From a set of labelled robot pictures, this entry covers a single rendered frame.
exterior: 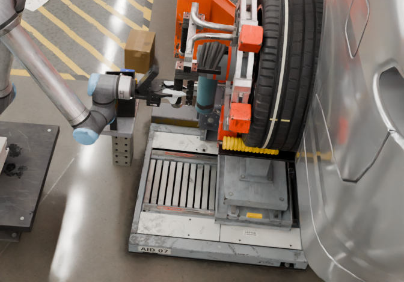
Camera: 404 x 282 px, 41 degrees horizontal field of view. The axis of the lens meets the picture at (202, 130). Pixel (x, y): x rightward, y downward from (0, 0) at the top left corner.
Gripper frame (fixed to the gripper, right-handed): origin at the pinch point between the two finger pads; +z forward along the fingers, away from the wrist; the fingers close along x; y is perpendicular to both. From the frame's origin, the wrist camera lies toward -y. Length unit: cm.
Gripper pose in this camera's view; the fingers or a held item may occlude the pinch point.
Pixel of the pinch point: (183, 89)
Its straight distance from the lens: 212.8
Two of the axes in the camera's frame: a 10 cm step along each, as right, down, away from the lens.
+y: -0.9, 7.1, 7.0
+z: 9.9, 1.0, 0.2
